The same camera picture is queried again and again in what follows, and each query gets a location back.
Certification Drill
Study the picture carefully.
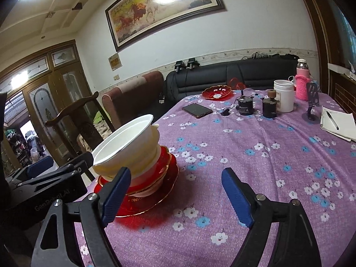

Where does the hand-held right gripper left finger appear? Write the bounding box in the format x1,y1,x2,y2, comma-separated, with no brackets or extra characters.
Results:
30,167,132,267

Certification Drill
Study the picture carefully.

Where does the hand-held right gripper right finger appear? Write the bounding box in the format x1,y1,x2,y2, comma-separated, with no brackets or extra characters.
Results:
222,168,322,267

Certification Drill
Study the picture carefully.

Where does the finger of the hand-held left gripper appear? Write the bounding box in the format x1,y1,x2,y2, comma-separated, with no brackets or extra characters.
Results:
8,156,54,184
17,152,94,186

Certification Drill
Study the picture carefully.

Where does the large red gold-rimmed plate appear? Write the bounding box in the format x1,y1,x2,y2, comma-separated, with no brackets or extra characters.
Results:
93,161,180,218

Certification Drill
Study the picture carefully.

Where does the white bowl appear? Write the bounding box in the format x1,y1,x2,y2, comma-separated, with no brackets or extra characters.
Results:
111,145,168,197
92,114,155,179

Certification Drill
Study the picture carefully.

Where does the beige bowl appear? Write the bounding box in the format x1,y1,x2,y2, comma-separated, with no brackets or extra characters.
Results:
108,122,161,182

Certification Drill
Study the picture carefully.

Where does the floral seat cushion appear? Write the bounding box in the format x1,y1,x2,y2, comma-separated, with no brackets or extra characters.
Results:
94,119,115,140

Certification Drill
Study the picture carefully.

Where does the purple floral tablecloth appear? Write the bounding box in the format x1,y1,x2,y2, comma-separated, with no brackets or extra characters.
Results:
74,89,356,267

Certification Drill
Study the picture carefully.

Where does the dark wooden chair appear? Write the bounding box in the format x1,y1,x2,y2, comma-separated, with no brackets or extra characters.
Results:
44,91,118,182

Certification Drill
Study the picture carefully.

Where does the wooden glass door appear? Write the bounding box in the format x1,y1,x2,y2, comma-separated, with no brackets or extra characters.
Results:
0,40,93,173

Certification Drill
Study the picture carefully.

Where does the brown armchair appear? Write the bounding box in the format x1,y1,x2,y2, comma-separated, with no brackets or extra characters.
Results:
101,71,165,129

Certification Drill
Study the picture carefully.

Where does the black round jar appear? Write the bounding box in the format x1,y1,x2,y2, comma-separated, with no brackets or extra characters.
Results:
236,88,255,115

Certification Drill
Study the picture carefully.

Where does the black smartphone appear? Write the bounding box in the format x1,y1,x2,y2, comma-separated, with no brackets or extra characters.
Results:
182,103,213,119

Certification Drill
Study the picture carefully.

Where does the black grinder with wooden knob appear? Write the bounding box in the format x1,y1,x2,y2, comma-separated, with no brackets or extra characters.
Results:
261,89,279,118

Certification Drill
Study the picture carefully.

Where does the red scalloped plate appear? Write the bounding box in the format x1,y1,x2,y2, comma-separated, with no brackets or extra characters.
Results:
202,85,233,101

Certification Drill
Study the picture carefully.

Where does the white plastic jar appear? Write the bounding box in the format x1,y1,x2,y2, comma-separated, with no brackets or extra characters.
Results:
274,79,295,113

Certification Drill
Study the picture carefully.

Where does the grey phone stand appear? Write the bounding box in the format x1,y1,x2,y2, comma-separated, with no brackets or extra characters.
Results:
302,82,321,122

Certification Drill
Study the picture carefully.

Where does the black pen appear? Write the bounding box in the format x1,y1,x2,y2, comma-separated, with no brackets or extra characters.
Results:
326,110,340,131

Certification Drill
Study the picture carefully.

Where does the black leather sofa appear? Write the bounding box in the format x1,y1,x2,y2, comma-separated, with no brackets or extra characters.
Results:
164,58,302,104

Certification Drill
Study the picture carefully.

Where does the white notebook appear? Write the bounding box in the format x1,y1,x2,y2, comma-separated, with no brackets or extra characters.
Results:
320,106,356,142

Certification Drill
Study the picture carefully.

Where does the bottle with pink knitted sleeve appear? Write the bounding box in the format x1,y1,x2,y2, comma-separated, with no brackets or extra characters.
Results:
294,59,312,101

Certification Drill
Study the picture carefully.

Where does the dark cloth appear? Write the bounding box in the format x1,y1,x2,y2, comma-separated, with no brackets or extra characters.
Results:
241,51,300,61

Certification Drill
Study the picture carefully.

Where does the wooden sideboard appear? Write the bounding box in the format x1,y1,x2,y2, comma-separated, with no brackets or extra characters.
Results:
328,63,356,115

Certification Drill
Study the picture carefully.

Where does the framed horse painting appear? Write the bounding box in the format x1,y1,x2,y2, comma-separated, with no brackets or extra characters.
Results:
105,0,226,52

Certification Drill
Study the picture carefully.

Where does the small wall calendar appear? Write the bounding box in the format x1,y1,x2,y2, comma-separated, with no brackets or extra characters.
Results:
108,53,123,71

